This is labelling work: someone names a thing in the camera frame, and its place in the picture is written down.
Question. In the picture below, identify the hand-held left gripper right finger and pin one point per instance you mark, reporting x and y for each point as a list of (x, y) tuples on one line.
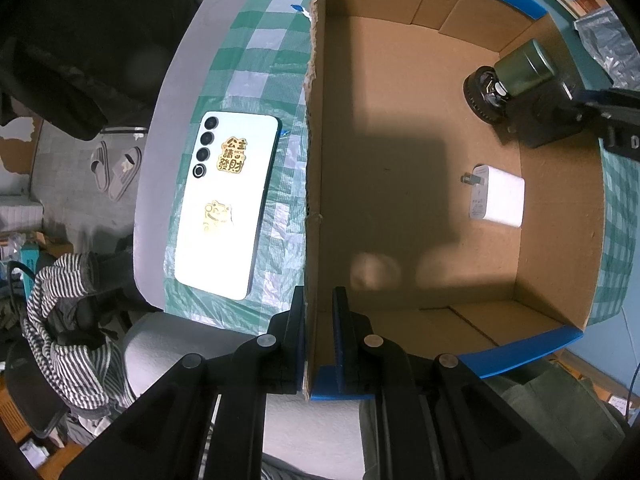
[(341, 330)]

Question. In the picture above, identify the dark green tin can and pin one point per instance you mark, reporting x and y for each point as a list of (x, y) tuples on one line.
[(525, 67)]

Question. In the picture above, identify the black chair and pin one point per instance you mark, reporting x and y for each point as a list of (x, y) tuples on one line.
[(35, 395)]

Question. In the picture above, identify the white smartphone with gold stickers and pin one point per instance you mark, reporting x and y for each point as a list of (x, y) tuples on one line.
[(225, 240)]

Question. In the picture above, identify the silver foil sheet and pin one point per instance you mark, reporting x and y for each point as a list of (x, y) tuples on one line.
[(610, 45)]

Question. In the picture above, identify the black jacket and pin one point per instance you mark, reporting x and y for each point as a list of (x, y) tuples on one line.
[(75, 35)]

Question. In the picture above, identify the black round tape measure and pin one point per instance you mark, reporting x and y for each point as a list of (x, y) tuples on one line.
[(480, 95)]

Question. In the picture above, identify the grey slipper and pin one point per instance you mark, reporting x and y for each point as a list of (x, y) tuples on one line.
[(125, 172), (101, 165)]

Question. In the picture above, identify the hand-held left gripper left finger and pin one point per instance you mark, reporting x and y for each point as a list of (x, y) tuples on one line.
[(299, 320)]

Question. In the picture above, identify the white charger plug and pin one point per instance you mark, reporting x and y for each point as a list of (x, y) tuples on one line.
[(500, 195)]

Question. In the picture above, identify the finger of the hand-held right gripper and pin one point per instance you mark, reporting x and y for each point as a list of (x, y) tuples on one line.
[(620, 132)]

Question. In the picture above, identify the teal box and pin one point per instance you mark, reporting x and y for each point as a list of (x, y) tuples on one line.
[(29, 257)]

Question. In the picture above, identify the green checkered tablecloth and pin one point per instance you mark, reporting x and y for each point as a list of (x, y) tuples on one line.
[(260, 50)]

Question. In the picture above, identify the black rectangular case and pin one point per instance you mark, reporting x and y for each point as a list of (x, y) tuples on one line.
[(545, 120)]

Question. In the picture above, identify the blue-edged cardboard box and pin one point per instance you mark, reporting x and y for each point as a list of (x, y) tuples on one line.
[(400, 185)]

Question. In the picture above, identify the person's olive trousers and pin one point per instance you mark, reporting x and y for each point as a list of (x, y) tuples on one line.
[(550, 400)]

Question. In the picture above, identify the striped cloth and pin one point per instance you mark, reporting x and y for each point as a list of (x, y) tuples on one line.
[(65, 270)]

